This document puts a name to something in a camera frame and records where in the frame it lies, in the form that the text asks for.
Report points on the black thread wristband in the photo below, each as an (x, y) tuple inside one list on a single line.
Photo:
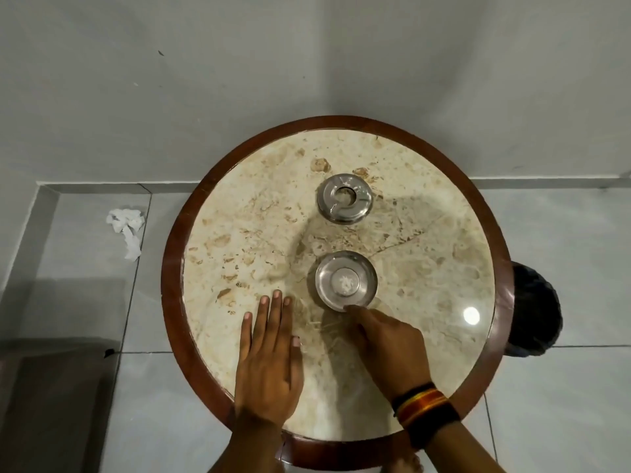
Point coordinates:
[(435, 424)]

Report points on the round marble table wooden rim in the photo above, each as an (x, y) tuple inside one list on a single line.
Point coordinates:
[(246, 231)]

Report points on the person's bare foot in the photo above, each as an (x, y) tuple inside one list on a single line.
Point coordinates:
[(408, 463)]

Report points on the steel ashtray lid with hole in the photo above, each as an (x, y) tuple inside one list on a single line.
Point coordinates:
[(340, 211)]

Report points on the person's left hand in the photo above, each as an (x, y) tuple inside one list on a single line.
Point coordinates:
[(268, 379)]

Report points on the black waste bin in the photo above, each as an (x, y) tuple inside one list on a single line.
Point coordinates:
[(535, 310)]

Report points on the person's left middle finger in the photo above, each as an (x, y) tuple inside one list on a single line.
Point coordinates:
[(276, 315)]

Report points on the orange yellow striped thread wristband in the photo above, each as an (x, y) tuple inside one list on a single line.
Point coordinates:
[(421, 404)]

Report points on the person's right hand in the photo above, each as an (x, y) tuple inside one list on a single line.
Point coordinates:
[(394, 354)]

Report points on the round steel bowl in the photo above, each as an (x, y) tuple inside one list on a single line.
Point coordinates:
[(328, 285)]

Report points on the person's right forearm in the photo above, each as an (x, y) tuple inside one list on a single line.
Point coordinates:
[(463, 455)]

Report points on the white crumbled substance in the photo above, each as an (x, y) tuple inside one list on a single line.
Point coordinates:
[(345, 282)]

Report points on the person's right fingers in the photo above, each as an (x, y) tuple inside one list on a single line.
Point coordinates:
[(359, 316)]

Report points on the person's left forearm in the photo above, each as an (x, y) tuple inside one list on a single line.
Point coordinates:
[(246, 448)]

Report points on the person's left thumb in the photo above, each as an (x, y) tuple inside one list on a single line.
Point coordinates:
[(296, 354)]

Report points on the crumpled white tissue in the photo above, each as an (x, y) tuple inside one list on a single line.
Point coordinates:
[(127, 226)]

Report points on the person's left little finger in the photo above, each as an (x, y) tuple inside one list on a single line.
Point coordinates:
[(247, 332)]

